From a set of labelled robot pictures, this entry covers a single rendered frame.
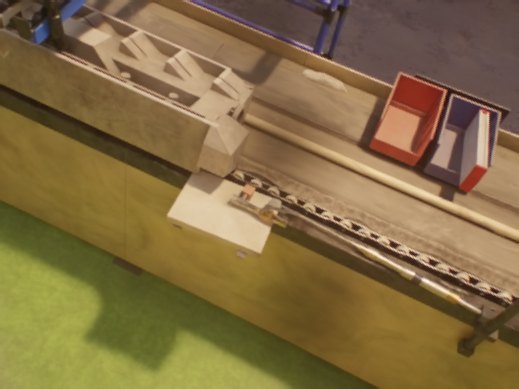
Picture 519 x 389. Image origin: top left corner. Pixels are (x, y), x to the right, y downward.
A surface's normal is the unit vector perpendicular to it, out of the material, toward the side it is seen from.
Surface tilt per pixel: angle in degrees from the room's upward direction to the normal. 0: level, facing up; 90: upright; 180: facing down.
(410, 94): 88
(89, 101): 80
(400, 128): 0
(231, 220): 0
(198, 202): 0
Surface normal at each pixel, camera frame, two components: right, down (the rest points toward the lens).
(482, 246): 0.18, -0.63
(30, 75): -0.36, 0.54
